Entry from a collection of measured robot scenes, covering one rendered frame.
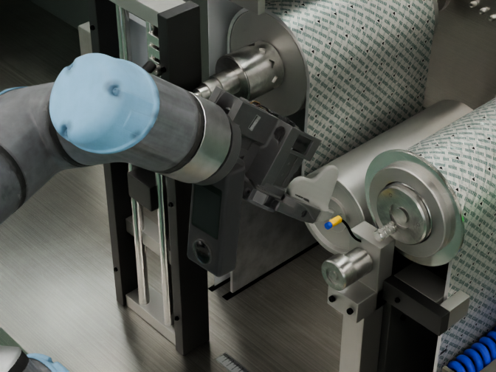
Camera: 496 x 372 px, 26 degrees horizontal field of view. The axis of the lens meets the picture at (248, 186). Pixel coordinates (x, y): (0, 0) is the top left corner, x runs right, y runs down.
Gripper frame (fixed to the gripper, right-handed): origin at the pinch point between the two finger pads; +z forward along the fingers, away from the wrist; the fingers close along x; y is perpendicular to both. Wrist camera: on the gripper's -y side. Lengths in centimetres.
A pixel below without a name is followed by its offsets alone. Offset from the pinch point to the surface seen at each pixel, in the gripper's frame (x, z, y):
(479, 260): -7.1, 27.6, 2.6
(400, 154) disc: 1.6, 14.0, 9.3
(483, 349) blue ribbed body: -9.6, 36.6, -7.3
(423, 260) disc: -3.4, 22.1, -0.5
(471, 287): -7.2, 29.3, -0.8
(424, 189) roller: -3.1, 14.4, 7.2
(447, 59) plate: 20, 44, 24
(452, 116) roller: 10.1, 35.5, 16.8
